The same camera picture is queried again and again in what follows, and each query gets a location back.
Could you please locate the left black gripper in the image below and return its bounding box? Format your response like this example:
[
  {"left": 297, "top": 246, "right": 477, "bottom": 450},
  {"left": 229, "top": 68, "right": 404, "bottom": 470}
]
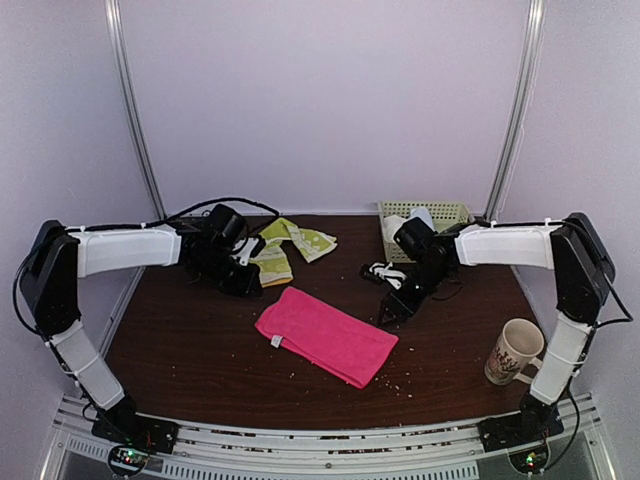
[{"left": 194, "top": 248, "right": 264, "bottom": 299}]

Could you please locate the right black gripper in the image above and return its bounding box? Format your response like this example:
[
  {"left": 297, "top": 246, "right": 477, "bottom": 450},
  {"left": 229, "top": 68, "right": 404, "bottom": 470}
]
[{"left": 377, "top": 260, "right": 453, "bottom": 327}]

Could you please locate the pink towel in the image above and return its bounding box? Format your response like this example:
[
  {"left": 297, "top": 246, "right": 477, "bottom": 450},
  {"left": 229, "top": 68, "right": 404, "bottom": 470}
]
[{"left": 255, "top": 287, "right": 399, "bottom": 389}]

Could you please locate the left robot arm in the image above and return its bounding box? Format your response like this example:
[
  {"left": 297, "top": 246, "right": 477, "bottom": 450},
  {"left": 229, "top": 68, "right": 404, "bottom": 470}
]
[{"left": 13, "top": 199, "right": 265, "bottom": 444}]

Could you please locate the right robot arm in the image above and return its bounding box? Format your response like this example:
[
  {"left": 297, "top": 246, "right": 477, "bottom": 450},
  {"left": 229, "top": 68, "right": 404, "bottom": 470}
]
[{"left": 377, "top": 212, "right": 619, "bottom": 442}]

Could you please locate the green patterned towel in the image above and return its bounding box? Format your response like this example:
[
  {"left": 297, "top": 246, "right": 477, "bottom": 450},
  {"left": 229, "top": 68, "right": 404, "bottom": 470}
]
[{"left": 250, "top": 218, "right": 338, "bottom": 288}]

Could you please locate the white rolled towel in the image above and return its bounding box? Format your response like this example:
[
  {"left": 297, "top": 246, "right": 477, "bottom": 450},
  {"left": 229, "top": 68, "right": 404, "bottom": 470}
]
[{"left": 381, "top": 215, "right": 408, "bottom": 244}]

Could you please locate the light blue rolled towel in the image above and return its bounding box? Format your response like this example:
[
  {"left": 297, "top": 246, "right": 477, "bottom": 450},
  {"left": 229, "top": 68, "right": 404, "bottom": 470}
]
[{"left": 409, "top": 206, "right": 435, "bottom": 230}]

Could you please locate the green plastic basket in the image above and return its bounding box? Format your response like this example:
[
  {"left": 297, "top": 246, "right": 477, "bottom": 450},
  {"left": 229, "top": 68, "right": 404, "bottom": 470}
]
[{"left": 378, "top": 201, "right": 474, "bottom": 264}]

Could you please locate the cream mug red pattern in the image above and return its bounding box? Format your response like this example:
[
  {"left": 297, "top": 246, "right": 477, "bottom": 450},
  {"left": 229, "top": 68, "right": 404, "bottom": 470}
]
[{"left": 484, "top": 318, "right": 545, "bottom": 386}]

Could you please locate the right circuit board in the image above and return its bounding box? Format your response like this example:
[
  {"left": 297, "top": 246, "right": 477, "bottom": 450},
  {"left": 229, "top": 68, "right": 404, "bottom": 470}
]
[{"left": 509, "top": 446, "right": 550, "bottom": 474}]

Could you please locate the circuit board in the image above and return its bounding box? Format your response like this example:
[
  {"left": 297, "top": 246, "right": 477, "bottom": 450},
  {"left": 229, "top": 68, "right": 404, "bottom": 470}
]
[
  {"left": 509, "top": 446, "right": 550, "bottom": 474},
  {"left": 107, "top": 445, "right": 149, "bottom": 476}
]

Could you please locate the left circuit board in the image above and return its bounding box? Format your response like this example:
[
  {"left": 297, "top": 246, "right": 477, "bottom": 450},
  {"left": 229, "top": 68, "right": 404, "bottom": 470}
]
[{"left": 107, "top": 445, "right": 149, "bottom": 476}]

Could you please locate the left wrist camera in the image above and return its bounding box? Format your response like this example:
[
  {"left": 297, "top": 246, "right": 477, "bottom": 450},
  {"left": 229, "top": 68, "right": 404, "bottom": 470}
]
[{"left": 230, "top": 235, "right": 266, "bottom": 266}]

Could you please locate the aluminium front rail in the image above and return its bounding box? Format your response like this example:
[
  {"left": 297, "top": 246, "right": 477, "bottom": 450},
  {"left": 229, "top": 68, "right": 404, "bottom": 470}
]
[{"left": 49, "top": 394, "right": 601, "bottom": 480}]

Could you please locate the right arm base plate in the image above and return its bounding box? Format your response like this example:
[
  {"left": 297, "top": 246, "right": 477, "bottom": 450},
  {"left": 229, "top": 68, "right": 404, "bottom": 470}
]
[{"left": 477, "top": 412, "right": 564, "bottom": 453}]

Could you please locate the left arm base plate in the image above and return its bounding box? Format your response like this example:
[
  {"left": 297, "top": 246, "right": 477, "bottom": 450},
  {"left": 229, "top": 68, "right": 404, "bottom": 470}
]
[{"left": 91, "top": 413, "right": 179, "bottom": 454}]

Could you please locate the right aluminium corner post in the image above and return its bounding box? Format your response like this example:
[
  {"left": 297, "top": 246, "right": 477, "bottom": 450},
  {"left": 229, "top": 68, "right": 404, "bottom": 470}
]
[{"left": 484, "top": 0, "right": 546, "bottom": 220}]

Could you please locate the aluminium corner post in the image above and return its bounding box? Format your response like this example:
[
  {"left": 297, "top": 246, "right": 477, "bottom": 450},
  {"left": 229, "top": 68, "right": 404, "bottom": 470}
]
[
  {"left": 104, "top": 0, "right": 166, "bottom": 219},
  {"left": 484, "top": 0, "right": 546, "bottom": 220}
]

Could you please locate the left aluminium corner post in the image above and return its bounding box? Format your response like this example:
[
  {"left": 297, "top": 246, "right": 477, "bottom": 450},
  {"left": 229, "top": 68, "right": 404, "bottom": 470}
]
[{"left": 104, "top": 0, "right": 166, "bottom": 219}]

